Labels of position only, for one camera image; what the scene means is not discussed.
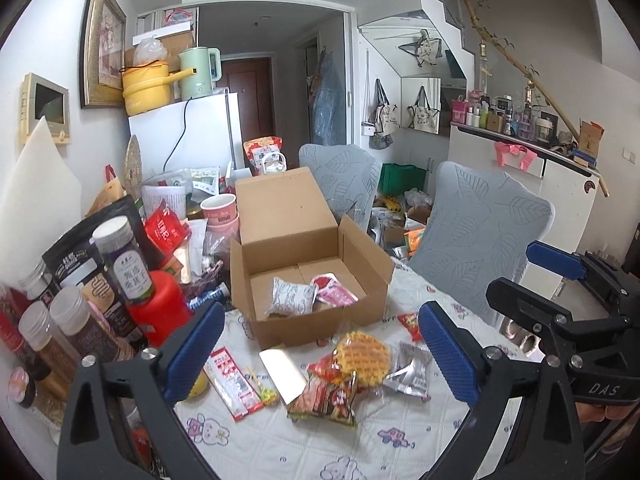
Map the yellow lollipop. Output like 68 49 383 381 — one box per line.
245 367 279 407

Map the black power cable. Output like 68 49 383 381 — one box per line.
161 99 192 177

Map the white foam board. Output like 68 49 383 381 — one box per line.
0 116 84 273

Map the cream wall intercom panel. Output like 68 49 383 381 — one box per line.
20 72 71 147

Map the red printed snack bag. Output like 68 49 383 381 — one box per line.
243 135 286 177

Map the crumpled clear plastic bag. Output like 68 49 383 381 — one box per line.
132 37 169 68

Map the small pink jar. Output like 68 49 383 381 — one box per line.
8 366 38 409

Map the blue snack packet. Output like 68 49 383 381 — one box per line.
186 284 232 312

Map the brown door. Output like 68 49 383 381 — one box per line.
221 56 277 147

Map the red pouch with white print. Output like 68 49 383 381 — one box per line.
144 200 192 257

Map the person's right hand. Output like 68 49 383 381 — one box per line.
575 395 640 458

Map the white counter cabinet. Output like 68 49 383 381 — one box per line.
447 122 602 281

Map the pale green electric kettle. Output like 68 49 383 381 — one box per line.
178 47 222 102

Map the clear packet of waffles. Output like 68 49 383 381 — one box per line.
334 330 394 389

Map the yellow cooking pot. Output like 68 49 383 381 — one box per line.
121 60 194 117

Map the small red gold snack packet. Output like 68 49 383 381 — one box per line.
397 312 426 343

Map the round woven mat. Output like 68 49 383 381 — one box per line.
122 135 147 197

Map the jar with white lid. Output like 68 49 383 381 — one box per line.
50 285 137 363
20 259 62 307
18 302 73 396

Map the long red white snack packet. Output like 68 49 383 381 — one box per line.
204 347 264 422

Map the white fridge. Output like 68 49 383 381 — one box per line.
127 92 247 187

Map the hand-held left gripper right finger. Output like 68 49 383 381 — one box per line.
417 301 586 480

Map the large brown carton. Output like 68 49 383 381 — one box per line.
124 30 197 73

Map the blue plastic garment cover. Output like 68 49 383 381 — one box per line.
311 50 347 147

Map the black stand-up pouch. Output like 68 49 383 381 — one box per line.
42 195 162 341

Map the white bag with green print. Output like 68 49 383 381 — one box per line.
189 166 222 197

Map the red plastic bottle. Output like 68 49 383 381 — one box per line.
126 270 194 347

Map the small open cardboard carton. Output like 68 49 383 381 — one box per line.
579 120 607 159

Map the white patterned snack packet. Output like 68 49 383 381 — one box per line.
265 276 319 319

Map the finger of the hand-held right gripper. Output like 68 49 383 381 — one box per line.
486 277 632 358
526 240 622 287

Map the paper bag with red handle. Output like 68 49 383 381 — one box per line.
85 165 132 217

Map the yellow round object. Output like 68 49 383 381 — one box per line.
185 370 211 401

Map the bamboo pole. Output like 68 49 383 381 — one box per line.
452 0 612 197

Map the large red spicy snack packet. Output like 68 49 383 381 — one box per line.
287 374 359 429

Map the silver foil snack packet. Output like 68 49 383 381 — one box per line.
384 341 434 401

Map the green shopping bag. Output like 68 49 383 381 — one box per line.
378 162 427 197

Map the red beige patterned box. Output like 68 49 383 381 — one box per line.
159 252 195 285

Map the grey leaf pattern chair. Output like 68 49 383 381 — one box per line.
298 143 382 234
407 161 556 292

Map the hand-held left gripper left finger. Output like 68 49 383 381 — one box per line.
56 301 226 480

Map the pink ribbon bow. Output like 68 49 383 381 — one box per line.
494 142 539 172

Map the pink paper cup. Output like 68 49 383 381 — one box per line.
200 193 239 227
205 215 242 247

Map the pink red snack packet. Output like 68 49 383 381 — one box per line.
310 272 359 309

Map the row of bottles and jars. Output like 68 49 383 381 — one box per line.
450 89 577 147

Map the brown cardboard box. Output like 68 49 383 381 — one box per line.
229 166 396 351

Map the white canvas tote bag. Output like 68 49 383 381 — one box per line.
371 79 402 137

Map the white container with handle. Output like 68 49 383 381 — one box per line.
262 152 289 177

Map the gold framed picture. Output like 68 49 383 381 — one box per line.
80 0 127 110

